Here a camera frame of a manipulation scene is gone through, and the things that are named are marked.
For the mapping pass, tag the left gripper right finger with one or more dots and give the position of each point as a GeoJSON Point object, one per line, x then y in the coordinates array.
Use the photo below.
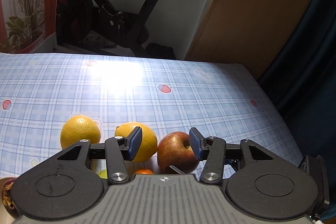
{"type": "Point", "coordinates": [211, 149]}

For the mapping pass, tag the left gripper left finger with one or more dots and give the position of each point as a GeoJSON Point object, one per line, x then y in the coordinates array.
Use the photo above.
{"type": "Point", "coordinates": [118, 150]}

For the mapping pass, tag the green apple back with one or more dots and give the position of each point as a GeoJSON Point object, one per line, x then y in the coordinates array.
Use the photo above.
{"type": "Point", "coordinates": [103, 174]}

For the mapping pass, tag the yellow orange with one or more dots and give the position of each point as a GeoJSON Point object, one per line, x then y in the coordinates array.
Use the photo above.
{"type": "Point", "coordinates": [79, 127]}
{"type": "Point", "coordinates": [149, 142]}

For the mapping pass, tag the orange tangerine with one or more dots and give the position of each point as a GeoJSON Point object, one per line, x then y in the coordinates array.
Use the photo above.
{"type": "Point", "coordinates": [144, 171]}

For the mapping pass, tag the red apple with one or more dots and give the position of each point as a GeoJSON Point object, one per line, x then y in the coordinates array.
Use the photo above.
{"type": "Point", "coordinates": [174, 149]}

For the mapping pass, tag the dark purple mangosteen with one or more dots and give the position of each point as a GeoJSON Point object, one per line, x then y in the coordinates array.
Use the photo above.
{"type": "Point", "coordinates": [7, 199]}

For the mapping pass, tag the blue plaid tablecloth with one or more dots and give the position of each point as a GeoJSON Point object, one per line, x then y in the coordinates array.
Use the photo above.
{"type": "Point", "coordinates": [41, 91]}

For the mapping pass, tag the cream ceramic plate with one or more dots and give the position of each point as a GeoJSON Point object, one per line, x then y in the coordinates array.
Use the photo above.
{"type": "Point", "coordinates": [7, 215]}

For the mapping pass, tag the black exercise bike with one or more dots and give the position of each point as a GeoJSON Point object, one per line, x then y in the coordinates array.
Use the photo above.
{"type": "Point", "coordinates": [118, 3]}

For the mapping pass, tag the wooden door panel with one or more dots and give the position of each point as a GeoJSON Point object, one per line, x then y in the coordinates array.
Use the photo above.
{"type": "Point", "coordinates": [248, 32]}

